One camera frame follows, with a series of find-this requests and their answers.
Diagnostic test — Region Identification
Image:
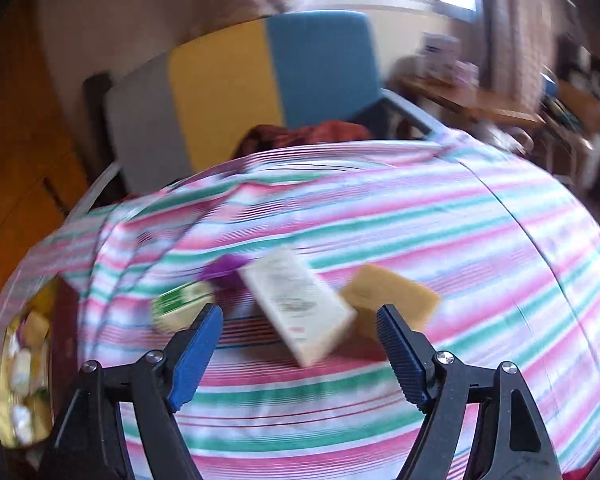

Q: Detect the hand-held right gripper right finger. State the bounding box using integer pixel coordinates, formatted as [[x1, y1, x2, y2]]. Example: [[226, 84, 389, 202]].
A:
[[376, 304, 563, 480]]

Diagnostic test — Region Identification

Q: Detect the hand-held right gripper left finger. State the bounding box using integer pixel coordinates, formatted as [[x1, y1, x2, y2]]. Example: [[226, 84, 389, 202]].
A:
[[37, 304, 224, 480]]

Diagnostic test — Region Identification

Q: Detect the yellow storage box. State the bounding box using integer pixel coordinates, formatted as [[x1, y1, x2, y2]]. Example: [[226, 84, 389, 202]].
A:
[[0, 277, 81, 448]]

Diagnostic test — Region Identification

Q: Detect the small white bundle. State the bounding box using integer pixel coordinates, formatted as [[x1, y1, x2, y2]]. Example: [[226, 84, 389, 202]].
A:
[[11, 350, 34, 386], [11, 404, 34, 437]]

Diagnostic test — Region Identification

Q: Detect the green and white small box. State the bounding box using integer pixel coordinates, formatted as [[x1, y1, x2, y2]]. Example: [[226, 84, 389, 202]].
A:
[[151, 282, 216, 335]]

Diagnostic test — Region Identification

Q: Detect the yellow sponge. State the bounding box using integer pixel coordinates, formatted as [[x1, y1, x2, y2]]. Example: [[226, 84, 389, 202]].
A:
[[340, 264, 442, 343], [22, 310, 51, 348]]

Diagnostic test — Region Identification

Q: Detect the purple snack packet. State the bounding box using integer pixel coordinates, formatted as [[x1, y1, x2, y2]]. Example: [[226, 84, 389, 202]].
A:
[[200, 254, 248, 291]]

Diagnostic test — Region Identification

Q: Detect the striped pink green cloth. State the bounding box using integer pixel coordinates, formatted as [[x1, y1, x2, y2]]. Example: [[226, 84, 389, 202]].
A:
[[0, 140, 600, 480]]

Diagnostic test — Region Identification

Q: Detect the dark red cloth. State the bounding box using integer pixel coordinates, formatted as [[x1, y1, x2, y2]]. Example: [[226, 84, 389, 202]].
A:
[[232, 120, 373, 161]]

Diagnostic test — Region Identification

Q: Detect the wooden desk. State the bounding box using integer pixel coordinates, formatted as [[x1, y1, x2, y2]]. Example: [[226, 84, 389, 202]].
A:
[[397, 72, 546, 128]]

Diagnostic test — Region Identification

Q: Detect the grey yellow blue chair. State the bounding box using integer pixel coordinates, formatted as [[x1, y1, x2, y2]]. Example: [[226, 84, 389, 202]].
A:
[[82, 10, 448, 201]]

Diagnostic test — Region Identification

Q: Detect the wooden shelf unit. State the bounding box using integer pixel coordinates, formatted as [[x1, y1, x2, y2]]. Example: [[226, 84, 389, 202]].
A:
[[545, 80, 600, 186]]

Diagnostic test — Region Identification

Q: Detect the white carton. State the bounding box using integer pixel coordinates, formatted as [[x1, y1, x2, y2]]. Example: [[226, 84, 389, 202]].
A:
[[419, 32, 463, 78]]

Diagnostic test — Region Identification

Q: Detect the patterned window curtain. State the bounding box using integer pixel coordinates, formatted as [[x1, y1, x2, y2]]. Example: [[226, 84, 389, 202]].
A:
[[480, 0, 556, 111]]

